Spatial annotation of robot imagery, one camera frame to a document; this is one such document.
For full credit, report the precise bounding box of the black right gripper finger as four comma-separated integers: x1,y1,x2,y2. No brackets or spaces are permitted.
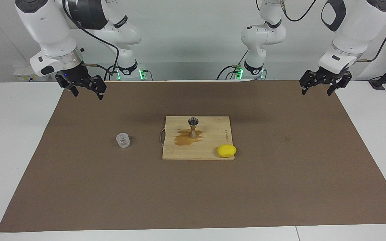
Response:
90,75,107,100
57,81,79,97

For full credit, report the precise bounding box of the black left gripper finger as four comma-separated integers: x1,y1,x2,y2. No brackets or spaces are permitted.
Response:
300,70,318,95
327,72,352,96

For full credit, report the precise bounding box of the small clear glass cup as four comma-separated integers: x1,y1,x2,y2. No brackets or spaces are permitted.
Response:
116,133,131,148

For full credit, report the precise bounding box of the metal double jigger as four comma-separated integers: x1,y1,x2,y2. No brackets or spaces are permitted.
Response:
188,117,199,139

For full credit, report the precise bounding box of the yellow lemon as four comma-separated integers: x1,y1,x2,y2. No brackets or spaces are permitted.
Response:
217,145,237,158

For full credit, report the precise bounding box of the wooden cutting board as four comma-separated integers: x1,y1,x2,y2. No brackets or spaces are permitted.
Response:
160,116,235,160

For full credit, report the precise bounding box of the brown table mat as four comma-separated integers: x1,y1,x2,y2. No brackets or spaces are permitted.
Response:
0,80,386,232

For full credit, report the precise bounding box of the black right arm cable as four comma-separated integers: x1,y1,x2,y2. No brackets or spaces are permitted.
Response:
62,0,120,81

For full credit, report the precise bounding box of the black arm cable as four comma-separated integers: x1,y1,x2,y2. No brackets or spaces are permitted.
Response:
62,0,120,81
280,0,386,62

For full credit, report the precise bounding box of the white wall power outlet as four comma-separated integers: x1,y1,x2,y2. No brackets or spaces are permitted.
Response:
13,65,44,82

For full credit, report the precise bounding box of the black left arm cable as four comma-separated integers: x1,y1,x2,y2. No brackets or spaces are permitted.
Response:
280,0,386,62

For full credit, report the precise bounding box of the black base power cable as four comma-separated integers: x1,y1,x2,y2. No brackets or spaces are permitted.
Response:
216,50,249,80

